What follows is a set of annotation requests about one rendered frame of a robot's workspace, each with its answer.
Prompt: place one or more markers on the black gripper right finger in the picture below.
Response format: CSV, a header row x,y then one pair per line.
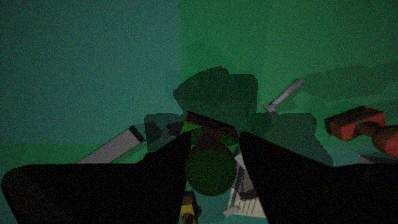
x,y
295,189

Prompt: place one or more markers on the beige inspection card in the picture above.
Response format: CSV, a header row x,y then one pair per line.
x,y
243,199

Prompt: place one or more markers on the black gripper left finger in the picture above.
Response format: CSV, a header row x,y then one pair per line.
x,y
149,191

